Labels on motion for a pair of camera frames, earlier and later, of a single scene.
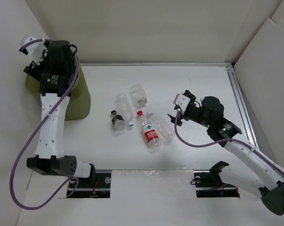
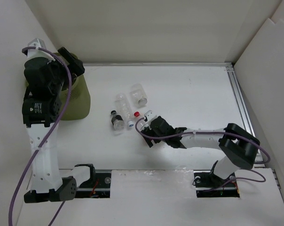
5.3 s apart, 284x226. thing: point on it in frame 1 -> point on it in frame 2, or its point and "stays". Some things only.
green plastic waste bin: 79,104 stays
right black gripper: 187,93 -> 148,132
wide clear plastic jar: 138,94 stays
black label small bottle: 117,121 stays
